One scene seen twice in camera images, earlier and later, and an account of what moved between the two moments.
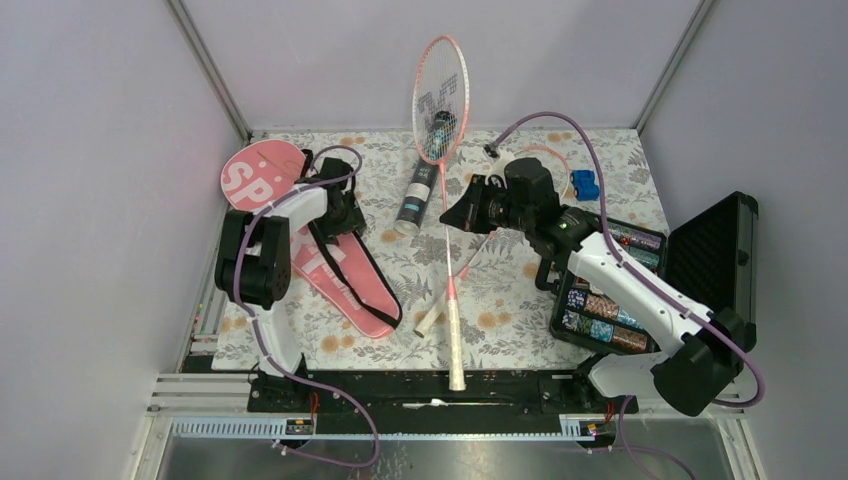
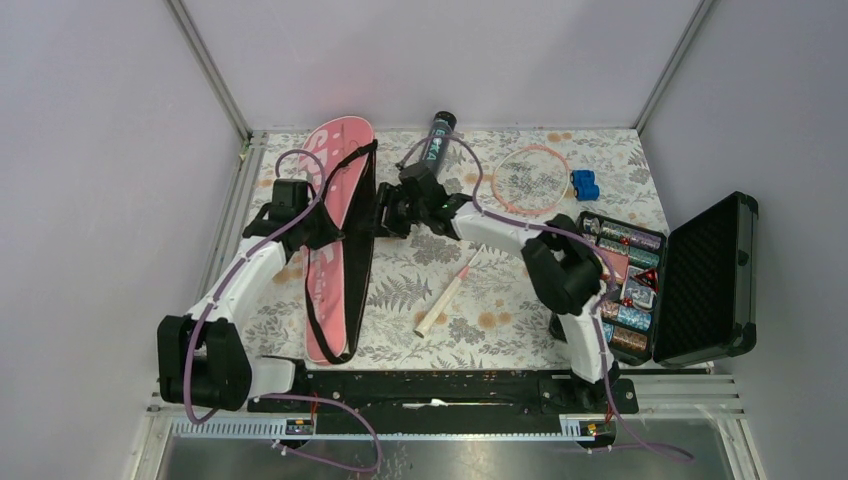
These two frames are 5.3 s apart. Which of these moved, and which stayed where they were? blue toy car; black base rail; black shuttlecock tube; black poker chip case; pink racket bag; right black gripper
Moved: pink racket bag; black shuttlecock tube; right black gripper
Stayed: black poker chip case; blue toy car; black base rail
